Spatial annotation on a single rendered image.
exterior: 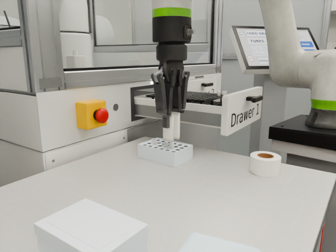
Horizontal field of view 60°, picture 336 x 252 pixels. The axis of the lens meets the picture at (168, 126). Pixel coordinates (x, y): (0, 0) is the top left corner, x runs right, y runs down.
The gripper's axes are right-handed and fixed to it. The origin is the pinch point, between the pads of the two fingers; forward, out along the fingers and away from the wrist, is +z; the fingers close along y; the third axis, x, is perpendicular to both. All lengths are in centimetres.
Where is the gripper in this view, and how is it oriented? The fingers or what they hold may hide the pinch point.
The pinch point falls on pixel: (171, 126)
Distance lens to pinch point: 74.3
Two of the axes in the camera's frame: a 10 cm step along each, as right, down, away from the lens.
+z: 0.0, 9.7, 2.3
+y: 6.0, -1.9, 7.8
